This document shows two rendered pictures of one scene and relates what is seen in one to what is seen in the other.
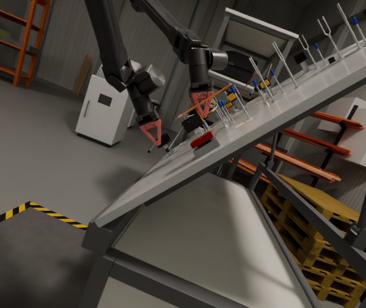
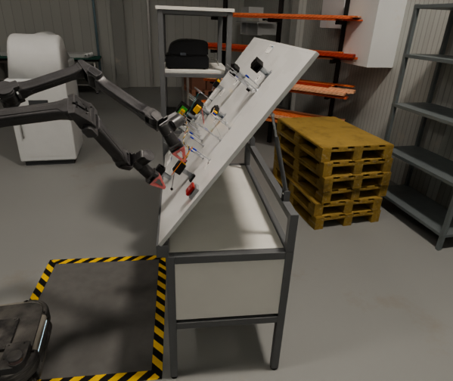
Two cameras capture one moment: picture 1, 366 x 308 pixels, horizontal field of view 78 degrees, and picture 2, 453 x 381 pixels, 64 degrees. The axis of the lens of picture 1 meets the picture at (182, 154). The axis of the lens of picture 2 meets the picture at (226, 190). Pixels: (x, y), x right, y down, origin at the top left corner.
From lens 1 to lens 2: 1.13 m
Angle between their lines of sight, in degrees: 17
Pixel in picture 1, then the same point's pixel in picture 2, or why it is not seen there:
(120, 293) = (183, 269)
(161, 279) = (198, 255)
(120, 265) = (178, 257)
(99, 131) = (52, 148)
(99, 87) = not seen: hidden behind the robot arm
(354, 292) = (373, 205)
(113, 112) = not seen: hidden behind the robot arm
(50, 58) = not seen: outside the picture
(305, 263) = (324, 200)
